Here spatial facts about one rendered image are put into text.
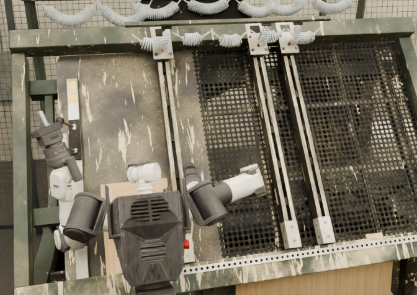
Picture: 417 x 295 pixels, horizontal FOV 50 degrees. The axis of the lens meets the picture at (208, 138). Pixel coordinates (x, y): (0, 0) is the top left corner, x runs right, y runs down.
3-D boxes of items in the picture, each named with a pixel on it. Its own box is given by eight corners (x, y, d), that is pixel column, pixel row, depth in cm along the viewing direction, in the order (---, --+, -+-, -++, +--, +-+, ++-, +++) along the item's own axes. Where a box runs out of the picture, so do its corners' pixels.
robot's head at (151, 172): (154, 186, 161) (152, 162, 162) (129, 189, 164) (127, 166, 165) (162, 186, 167) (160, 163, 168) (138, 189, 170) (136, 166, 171)
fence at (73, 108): (77, 279, 196) (76, 279, 192) (67, 82, 225) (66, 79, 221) (89, 277, 197) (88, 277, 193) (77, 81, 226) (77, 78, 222)
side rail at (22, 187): (20, 288, 197) (13, 287, 186) (17, 64, 230) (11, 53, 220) (34, 286, 198) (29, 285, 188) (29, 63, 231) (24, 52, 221)
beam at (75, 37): (13, 58, 224) (8, 48, 215) (13, 40, 227) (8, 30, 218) (406, 40, 268) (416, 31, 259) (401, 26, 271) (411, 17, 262)
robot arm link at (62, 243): (92, 252, 183) (101, 230, 166) (59, 261, 177) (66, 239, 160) (84, 226, 188) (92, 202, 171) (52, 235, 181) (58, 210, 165)
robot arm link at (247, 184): (267, 160, 183) (226, 174, 169) (277, 190, 182) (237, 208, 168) (249, 165, 192) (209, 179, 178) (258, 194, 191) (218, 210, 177)
